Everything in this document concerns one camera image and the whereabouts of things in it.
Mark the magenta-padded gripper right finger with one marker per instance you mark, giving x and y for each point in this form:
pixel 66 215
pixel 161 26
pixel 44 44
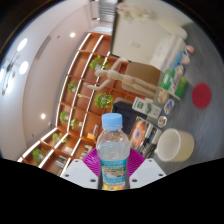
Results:
pixel 147 172

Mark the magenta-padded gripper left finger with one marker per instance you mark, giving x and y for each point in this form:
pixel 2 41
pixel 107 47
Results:
pixel 80 173

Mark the clear blue-capped water bottle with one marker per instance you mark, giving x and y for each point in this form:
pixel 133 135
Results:
pixel 113 150

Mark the book stack with nebula cover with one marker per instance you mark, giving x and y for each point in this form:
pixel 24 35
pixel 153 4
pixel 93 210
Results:
pixel 141 133

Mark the cream ceramic mug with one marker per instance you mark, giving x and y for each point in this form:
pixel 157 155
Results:
pixel 181 146

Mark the round printed badge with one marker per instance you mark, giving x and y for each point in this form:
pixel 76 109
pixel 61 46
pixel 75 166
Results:
pixel 185 60
pixel 189 50
pixel 169 106
pixel 162 122

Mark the dark office chair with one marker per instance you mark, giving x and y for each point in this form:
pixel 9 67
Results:
pixel 125 111

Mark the green and white drink carton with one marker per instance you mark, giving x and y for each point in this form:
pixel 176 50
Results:
pixel 146 107

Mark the wooden shelf unit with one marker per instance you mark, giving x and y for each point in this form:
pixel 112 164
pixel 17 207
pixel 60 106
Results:
pixel 75 100

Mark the green tissue box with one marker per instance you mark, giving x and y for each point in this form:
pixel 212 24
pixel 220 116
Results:
pixel 174 83

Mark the wooden artist mannequin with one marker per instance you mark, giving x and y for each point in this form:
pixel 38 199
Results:
pixel 130 80

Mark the flat round red coaster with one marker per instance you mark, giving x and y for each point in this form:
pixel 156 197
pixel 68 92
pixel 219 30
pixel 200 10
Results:
pixel 201 95

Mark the brown chair back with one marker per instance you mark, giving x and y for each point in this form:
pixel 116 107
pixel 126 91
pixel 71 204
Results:
pixel 143 71

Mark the white tissue pack stack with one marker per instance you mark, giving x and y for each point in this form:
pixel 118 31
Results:
pixel 168 51

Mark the black branching ceiling lamp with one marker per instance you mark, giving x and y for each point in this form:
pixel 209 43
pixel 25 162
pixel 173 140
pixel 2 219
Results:
pixel 8 73

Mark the white partition panel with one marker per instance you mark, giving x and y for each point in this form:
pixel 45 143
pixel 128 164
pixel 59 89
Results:
pixel 133 36

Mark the round ceiling lights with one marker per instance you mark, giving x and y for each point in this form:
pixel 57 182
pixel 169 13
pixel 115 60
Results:
pixel 22 44

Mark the white vase with flowers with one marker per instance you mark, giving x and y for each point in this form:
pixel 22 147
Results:
pixel 136 10

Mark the window with grey curtain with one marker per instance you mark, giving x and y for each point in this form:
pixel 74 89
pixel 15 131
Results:
pixel 106 8

